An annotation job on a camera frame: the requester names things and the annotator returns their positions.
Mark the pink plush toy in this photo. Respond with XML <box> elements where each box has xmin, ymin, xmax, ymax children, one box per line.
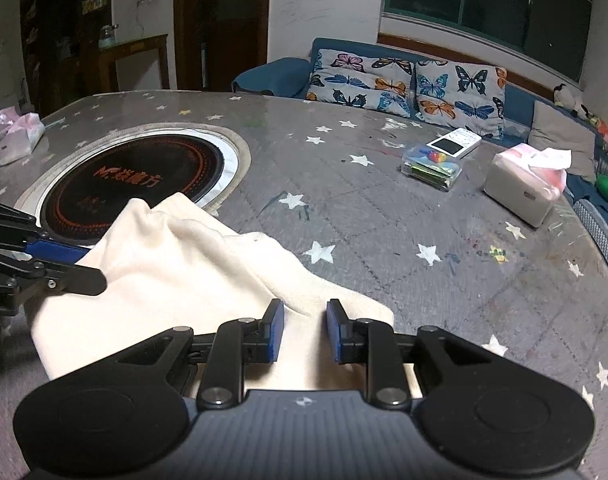
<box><xmin>586</xmin><ymin>112</ymin><xmax>608</xmax><ymax>147</ymax></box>

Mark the square butterfly print cushion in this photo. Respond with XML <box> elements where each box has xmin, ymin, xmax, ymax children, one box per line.
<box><xmin>415</xmin><ymin>60</ymin><xmax>508</xmax><ymax>140</ymax></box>

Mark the plain grey cushion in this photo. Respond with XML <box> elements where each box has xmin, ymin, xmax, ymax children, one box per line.
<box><xmin>528</xmin><ymin>100</ymin><xmax>598</xmax><ymax>184</ymax></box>

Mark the dark wooden shelf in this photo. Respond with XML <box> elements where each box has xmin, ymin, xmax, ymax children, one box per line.
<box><xmin>20</xmin><ymin>0</ymin><xmax>114</xmax><ymax>113</ymax></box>

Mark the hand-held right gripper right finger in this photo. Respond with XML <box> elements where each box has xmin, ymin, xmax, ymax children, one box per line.
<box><xmin>328</xmin><ymin>299</ymin><xmax>500</xmax><ymax>409</ymax></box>

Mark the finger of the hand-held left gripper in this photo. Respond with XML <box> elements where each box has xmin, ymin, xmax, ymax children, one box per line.
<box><xmin>0</xmin><ymin>250</ymin><xmax>108</xmax><ymax>295</ymax></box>
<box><xmin>0</xmin><ymin>199</ymin><xmax>92</xmax><ymax>263</ymax></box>

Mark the blue sofa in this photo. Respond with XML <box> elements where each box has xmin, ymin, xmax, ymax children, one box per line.
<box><xmin>231</xmin><ymin>37</ymin><xmax>608</xmax><ymax>306</ymax></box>

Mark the wide butterfly print cushion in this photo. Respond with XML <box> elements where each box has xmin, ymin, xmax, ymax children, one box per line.
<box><xmin>306</xmin><ymin>49</ymin><xmax>416</xmax><ymax>118</ymax></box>

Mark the chequered sofa cover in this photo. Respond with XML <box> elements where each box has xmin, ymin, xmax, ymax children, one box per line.
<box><xmin>573</xmin><ymin>199</ymin><xmax>608</xmax><ymax>306</ymax></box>

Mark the white tissue box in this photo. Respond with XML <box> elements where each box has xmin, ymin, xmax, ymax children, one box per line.
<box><xmin>484</xmin><ymin>142</ymin><xmax>573</xmax><ymax>228</ymax></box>

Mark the black and white plush toy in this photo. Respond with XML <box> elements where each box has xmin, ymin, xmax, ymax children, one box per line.
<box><xmin>554</xmin><ymin>84</ymin><xmax>591</xmax><ymax>122</ymax></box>

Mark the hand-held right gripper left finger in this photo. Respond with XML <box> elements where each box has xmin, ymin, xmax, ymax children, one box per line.
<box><xmin>108</xmin><ymin>299</ymin><xmax>285</xmax><ymax>411</ymax></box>

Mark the wooden side table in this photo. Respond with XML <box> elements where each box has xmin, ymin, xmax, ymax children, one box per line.
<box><xmin>98</xmin><ymin>34</ymin><xmax>171</xmax><ymax>93</ymax></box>

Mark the small clear plastic box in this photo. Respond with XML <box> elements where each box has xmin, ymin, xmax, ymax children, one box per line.
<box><xmin>401</xmin><ymin>144</ymin><xmax>463</xmax><ymax>191</ymax></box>

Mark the white handheld device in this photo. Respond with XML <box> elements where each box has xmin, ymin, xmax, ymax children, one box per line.
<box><xmin>426</xmin><ymin>129</ymin><xmax>483</xmax><ymax>160</ymax></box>

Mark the cream sweatshirt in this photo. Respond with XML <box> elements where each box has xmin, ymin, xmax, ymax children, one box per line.
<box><xmin>31</xmin><ymin>192</ymin><xmax>395</xmax><ymax>392</ymax></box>

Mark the dark window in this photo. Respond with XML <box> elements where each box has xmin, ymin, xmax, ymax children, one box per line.
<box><xmin>384</xmin><ymin>0</ymin><xmax>596</xmax><ymax>86</ymax></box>

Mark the black round induction cooktop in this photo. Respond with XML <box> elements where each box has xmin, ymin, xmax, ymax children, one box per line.
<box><xmin>40</xmin><ymin>135</ymin><xmax>225</xmax><ymax>252</ymax></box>

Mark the dark wooden door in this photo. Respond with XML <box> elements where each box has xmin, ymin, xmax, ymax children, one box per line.
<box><xmin>174</xmin><ymin>0</ymin><xmax>272</xmax><ymax>93</ymax></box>

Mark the grey star-print tablecloth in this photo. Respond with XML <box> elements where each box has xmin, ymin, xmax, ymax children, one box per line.
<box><xmin>0</xmin><ymin>91</ymin><xmax>608</xmax><ymax>461</ymax></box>

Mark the pink tissue packet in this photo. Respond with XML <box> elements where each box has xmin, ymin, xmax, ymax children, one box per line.
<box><xmin>0</xmin><ymin>107</ymin><xmax>45</xmax><ymax>166</ymax></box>

